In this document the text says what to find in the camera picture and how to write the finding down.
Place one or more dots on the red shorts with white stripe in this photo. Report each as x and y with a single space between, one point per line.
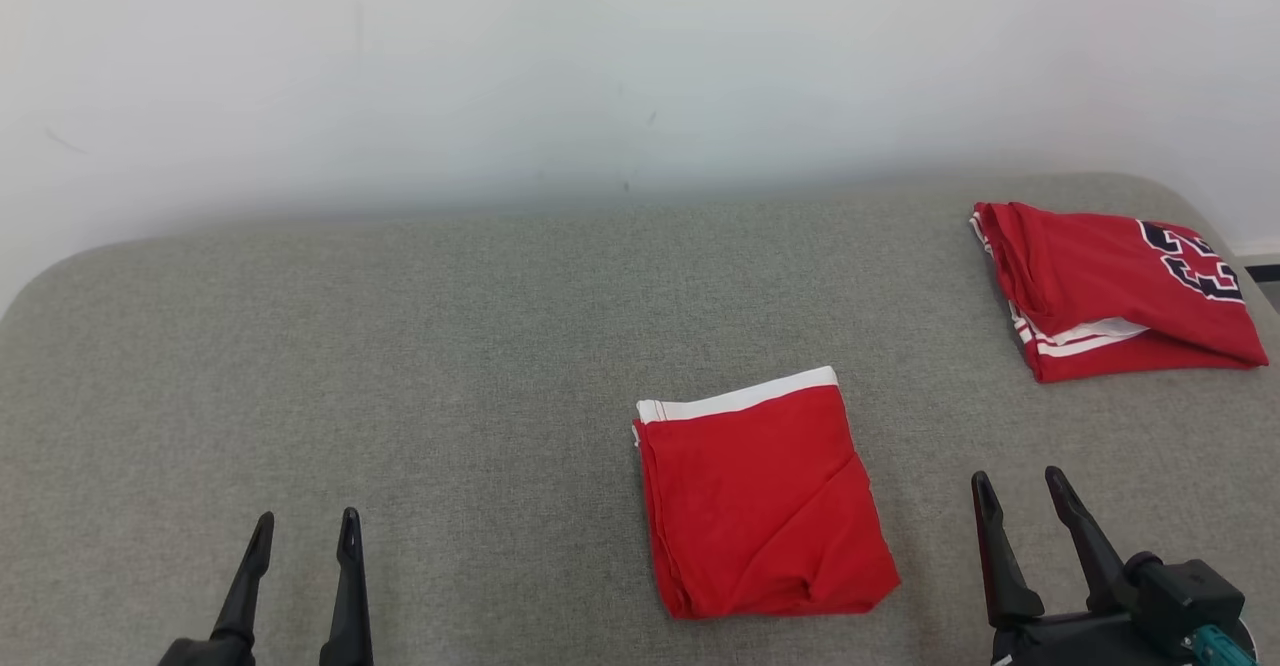
760 506

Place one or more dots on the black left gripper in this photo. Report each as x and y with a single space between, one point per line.
205 652

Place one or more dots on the dark wall baseboard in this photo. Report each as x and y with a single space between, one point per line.
1262 272

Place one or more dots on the red white-sleeved t-shirt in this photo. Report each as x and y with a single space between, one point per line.
1110 286

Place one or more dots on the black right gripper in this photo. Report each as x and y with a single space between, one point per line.
1080 641

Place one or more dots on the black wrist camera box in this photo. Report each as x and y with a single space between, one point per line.
1185 596

